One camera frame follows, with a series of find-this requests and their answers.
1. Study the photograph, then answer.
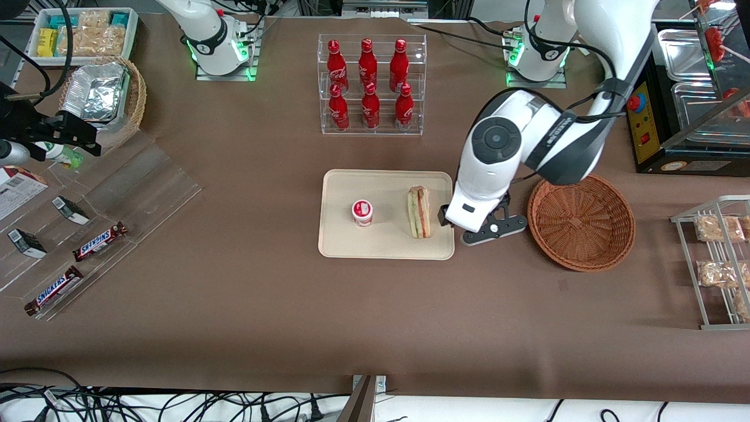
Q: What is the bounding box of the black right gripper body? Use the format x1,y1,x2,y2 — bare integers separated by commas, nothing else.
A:
0,82,56,160

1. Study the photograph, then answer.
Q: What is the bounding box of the triangle sandwich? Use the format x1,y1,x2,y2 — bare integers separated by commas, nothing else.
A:
407,185,434,240

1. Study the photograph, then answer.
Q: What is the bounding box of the beige plastic tray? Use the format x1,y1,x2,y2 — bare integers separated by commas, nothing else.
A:
318,169,455,260

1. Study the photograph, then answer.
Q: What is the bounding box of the tan wicker basket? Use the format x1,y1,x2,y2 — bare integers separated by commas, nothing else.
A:
59,56,148,151

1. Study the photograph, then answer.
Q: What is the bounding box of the brown round wicker basket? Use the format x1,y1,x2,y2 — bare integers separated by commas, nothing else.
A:
527,173,636,273

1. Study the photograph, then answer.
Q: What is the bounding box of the silver metal warmer tray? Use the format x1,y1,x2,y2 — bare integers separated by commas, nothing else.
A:
657,28,714,83
671,82,750,131

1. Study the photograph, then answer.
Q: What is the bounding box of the green white small bottle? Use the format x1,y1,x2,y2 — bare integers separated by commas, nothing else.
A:
34,141,84,170

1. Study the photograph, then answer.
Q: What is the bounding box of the silver foil container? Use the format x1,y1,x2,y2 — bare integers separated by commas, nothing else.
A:
61,62,131,133

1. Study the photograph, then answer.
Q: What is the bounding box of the small black white box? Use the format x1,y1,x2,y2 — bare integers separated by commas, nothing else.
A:
52,196,91,226
7,229,48,260

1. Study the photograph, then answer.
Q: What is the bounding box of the clear acrylic tiered stand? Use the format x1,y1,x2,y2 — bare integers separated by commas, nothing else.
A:
0,129,203,322

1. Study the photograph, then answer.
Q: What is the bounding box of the white red barcode box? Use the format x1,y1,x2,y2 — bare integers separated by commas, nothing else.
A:
0,166,49,222

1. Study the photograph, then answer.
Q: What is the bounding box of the yellow snack packet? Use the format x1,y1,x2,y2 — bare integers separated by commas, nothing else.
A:
37,28,60,58

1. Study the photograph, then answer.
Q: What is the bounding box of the clear rice cracker pack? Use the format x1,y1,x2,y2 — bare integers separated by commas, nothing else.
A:
57,26,128,58
79,10,113,30

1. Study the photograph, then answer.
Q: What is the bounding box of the brown snickers bar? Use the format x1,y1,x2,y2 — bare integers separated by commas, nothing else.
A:
72,222,128,263
24,266,84,317

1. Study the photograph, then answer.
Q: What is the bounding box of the white plastic snack bin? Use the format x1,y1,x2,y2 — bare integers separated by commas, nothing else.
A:
26,7,140,67

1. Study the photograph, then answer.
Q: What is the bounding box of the clear acrylic bottle rack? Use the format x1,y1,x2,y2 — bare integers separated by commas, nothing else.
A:
318,33,427,137

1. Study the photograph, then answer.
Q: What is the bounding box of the red cola bottle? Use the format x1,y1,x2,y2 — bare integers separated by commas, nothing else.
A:
328,84,351,132
358,39,379,89
360,82,381,130
326,40,350,94
394,83,415,131
389,39,410,93

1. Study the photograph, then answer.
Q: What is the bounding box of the black food warmer machine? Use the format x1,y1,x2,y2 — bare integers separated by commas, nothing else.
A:
621,0,750,176

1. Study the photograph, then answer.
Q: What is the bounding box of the red skewered food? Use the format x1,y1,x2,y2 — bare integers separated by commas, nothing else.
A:
703,26,728,63

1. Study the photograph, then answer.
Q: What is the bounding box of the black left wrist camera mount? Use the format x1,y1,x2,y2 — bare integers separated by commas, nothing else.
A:
461,192,529,247

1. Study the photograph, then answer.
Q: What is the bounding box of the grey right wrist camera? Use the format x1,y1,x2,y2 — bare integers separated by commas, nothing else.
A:
0,139,31,166

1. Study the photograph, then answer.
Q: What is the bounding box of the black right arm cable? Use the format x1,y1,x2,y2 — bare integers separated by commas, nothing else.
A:
0,0,74,107

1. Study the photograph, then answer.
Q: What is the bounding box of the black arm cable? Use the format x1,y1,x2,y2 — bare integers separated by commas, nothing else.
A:
510,0,630,182
0,0,74,107

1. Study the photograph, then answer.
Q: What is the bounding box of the metal table edge bracket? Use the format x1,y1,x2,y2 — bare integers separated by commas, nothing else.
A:
340,375,388,422

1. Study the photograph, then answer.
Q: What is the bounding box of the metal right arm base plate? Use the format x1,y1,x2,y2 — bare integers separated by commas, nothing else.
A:
195,16,260,82

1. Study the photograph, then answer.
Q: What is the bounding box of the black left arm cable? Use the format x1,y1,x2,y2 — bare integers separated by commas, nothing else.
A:
510,0,630,182

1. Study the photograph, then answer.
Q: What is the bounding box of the black floor cable bundle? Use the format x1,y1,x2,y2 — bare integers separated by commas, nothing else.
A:
0,367,352,422

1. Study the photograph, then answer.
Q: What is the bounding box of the silver wire display rack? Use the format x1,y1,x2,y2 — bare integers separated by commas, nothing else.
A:
671,195,750,331

